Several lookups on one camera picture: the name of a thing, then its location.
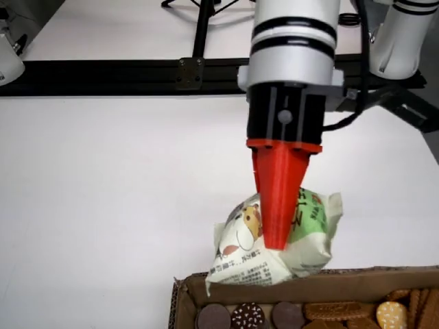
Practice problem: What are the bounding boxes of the long rectangular brown biscuit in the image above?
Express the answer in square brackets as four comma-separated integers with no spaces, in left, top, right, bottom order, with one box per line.
[301,300,377,323]

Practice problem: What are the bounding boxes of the green white snack packet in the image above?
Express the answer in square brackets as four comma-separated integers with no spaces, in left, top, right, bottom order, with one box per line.
[204,186,344,298]

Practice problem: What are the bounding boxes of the chocolate cookie white sprinkles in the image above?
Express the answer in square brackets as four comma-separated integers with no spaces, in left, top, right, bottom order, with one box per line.
[230,302,266,329]

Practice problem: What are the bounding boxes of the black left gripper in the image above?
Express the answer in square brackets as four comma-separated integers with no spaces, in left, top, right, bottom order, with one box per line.
[245,83,327,250]

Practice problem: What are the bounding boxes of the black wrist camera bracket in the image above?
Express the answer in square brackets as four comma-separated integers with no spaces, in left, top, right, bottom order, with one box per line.
[366,85,439,134]

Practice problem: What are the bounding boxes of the yellow round speckled cookie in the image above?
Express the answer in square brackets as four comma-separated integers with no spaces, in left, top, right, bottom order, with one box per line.
[376,300,408,329]

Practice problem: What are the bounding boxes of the black tripod stand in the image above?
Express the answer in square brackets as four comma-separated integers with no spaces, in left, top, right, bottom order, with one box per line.
[161,0,257,59]

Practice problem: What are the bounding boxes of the orange ridged biscuit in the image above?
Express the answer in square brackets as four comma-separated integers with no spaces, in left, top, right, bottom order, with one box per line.
[385,289,412,304]

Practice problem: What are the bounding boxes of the black aluminium rail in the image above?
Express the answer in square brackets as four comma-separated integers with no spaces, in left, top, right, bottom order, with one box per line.
[0,53,428,97]

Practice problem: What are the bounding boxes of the plain brown round cookie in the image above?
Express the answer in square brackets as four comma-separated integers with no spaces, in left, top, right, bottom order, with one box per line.
[272,301,305,329]
[194,303,231,329]

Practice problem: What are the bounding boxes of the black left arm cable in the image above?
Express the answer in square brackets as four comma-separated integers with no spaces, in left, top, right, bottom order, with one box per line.
[322,0,373,133]

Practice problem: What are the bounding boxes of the brown cardboard box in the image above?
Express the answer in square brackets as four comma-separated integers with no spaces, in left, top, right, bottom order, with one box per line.
[167,264,439,329]

